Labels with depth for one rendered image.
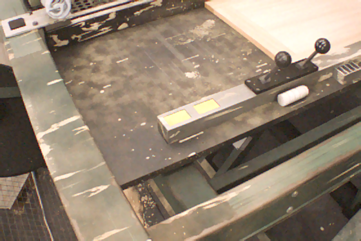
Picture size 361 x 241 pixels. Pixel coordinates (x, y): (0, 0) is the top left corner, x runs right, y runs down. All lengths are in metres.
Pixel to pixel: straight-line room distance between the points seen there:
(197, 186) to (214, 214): 0.15
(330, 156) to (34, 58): 0.70
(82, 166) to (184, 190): 0.23
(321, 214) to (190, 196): 1.67
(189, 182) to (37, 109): 0.34
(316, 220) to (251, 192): 1.74
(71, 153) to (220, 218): 0.28
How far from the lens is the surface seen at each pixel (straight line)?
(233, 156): 2.56
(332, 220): 2.39
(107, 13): 1.20
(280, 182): 0.74
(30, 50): 1.04
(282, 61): 0.84
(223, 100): 0.89
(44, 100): 0.86
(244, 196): 0.71
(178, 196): 0.81
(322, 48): 0.92
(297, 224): 2.49
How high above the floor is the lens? 2.20
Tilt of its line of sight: 44 degrees down
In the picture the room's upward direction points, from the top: 75 degrees counter-clockwise
